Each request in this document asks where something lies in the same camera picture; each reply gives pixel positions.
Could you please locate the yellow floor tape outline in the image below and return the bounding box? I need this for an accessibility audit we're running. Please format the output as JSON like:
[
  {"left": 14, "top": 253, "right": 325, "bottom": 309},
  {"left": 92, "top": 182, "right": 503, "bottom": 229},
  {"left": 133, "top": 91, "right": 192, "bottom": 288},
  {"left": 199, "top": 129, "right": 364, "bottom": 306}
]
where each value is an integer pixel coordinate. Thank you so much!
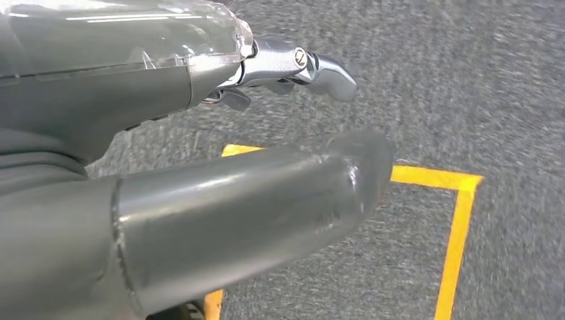
[{"left": 203, "top": 143, "right": 485, "bottom": 320}]

